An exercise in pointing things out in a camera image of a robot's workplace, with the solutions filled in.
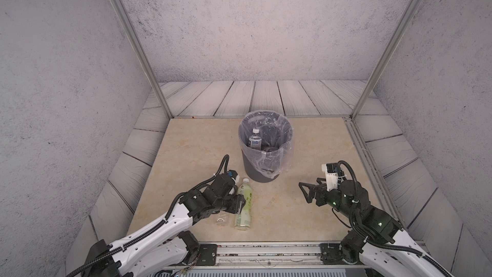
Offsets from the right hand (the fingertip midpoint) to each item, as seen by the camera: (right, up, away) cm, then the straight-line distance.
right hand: (314, 179), depth 73 cm
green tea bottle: (-27, -17, +3) cm, 32 cm away
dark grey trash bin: (-19, +8, -1) cm, 21 cm away
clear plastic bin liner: (-12, +17, +17) cm, 27 cm away
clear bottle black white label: (-22, +14, +16) cm, 30 cm away
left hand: (-27, -10, +3) cm, 29 cm away
